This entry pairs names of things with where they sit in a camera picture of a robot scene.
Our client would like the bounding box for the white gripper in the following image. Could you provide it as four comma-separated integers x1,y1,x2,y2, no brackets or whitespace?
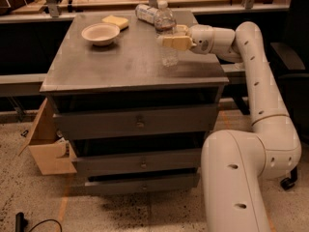
156,24,214,54

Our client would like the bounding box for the clear plastic water bottle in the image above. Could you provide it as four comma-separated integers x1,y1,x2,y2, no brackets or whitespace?
154,1,178,68

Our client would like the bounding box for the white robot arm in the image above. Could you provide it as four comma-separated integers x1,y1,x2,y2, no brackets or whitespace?
157,21,301,232

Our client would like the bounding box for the labelled plastic water bottle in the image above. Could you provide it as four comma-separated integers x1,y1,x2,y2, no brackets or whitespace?
135,4,157,25

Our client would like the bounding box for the yellow sponge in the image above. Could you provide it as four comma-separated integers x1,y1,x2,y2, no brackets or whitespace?
101,15,128,30

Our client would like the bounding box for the white paper bowl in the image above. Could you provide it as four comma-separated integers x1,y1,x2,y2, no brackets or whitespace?
81,23,120,46

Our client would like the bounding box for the top grey drawer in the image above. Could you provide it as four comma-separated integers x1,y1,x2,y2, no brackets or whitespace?
54,105,218,140

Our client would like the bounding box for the grey drawer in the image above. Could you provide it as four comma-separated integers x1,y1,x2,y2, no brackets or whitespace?
54,105,218,140
71,148,201,177
85,173,200,195

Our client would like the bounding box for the grey metal drawer cabinet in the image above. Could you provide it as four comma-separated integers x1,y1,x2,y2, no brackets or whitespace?
41,14,228,188

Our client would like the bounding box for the black office chair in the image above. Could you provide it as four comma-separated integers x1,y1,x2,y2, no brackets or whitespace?
267,0,309,191

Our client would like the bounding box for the middle grey drawer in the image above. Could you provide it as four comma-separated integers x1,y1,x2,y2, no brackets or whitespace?
71,148,201,177

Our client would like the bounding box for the bottom grey drawer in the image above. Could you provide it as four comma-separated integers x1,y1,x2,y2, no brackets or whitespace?
85,173,200,195

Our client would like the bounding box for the open cardboard box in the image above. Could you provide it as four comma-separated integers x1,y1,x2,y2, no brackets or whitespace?
18,99,76,175

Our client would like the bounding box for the black device on floor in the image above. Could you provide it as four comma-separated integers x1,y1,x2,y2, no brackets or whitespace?
15,212,28,232

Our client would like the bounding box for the black floor cable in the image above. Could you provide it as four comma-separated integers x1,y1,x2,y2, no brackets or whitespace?
26,218,64,232

